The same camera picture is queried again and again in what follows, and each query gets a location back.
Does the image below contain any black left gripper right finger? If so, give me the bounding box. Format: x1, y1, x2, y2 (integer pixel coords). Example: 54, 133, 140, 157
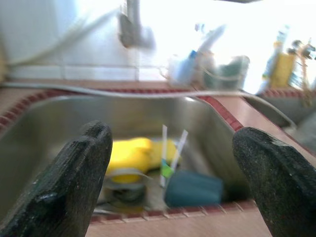
232, 127, 316, 237

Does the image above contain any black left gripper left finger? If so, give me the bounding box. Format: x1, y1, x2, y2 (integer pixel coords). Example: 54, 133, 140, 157
0, 120, 113, 237

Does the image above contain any round steel plate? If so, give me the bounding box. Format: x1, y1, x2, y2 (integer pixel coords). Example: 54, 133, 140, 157
105, 167, 155, 198

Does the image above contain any yellow plastic bowl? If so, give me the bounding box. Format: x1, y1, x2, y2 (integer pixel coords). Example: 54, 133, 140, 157
106, 137, 154, 185

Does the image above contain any blue mug with white bunny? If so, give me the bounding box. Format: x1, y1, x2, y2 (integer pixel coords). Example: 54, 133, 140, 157
163, 169, 225, 208

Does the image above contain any white plastic stick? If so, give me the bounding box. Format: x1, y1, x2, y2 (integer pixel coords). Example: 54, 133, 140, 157
159, 124, 169, 187

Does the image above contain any white stick with green end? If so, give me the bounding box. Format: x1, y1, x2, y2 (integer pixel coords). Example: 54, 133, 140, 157
169, 130, 189, 175

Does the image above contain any stainless steel sink basin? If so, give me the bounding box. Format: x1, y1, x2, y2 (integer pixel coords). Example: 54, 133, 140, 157
0, 95, 255, 216
243, 95, 316, 154

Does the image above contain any ochre sponge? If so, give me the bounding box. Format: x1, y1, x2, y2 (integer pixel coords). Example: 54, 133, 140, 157
270, 53, 297, 87

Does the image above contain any clear toothbrush cup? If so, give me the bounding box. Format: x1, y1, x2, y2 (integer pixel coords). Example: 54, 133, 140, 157
169, 49, 199, 86

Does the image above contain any white and blue toothbrush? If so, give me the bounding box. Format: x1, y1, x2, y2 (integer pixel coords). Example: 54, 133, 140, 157
194, 23, 227, 59

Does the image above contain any grey hose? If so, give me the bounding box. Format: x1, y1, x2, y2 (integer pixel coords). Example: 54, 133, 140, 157
0, 82, 296, 128

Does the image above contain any grey wall tap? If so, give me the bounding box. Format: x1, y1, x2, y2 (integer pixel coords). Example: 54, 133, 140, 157
118, 0, 158, 49

